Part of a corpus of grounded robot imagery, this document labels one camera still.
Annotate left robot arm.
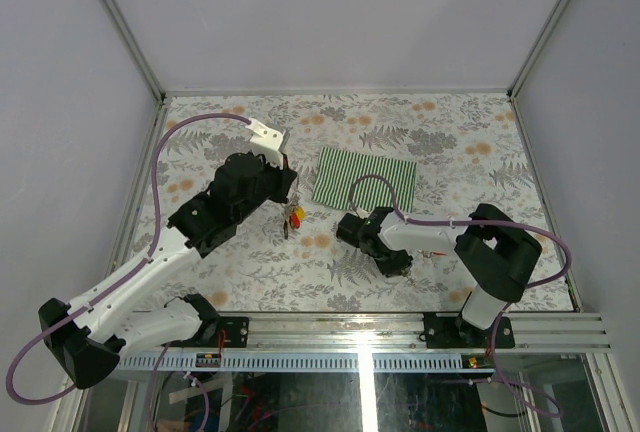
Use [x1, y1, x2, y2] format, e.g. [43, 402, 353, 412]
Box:
[38, 152, 297, 389]

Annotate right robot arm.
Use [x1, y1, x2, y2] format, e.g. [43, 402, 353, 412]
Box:
[336, 204, 542, 349]

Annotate silver keys bunch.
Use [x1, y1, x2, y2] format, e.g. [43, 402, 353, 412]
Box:
[282, 194, 301, 240]

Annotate green white striped cloth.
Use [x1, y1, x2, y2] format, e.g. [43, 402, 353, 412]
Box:
[312, 147, 417, 212]

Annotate floral tablecloth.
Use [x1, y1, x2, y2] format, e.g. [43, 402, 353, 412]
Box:
[131, 93, 547, 313]

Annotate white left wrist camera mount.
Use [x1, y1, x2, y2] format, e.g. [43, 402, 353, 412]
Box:
[246, 118, 289, 169]

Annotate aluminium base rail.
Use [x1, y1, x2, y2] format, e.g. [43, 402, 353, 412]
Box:
[117, 312, 611, 372]

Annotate left aluminium frame post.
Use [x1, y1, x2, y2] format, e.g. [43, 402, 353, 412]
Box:
[99, 0, 166, 103]

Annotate aluminium frame post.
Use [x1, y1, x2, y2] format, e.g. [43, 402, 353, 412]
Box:
[507, 0, 572, 101]
[99, 0, 166, 103]

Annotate right aluminium frame post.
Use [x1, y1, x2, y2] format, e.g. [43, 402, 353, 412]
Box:
[507, 0, 572, 101]

